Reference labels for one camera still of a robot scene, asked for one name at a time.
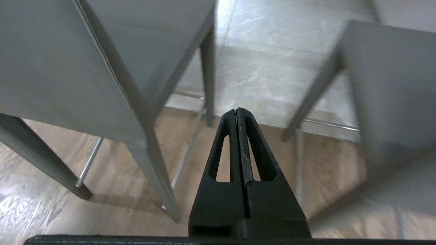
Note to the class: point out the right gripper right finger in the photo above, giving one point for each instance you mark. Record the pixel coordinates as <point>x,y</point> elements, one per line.
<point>272,204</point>

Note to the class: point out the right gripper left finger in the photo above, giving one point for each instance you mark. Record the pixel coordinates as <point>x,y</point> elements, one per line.
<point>218,204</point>

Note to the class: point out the grey bar stool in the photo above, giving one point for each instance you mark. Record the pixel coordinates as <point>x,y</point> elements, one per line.
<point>391,85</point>
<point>85,68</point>

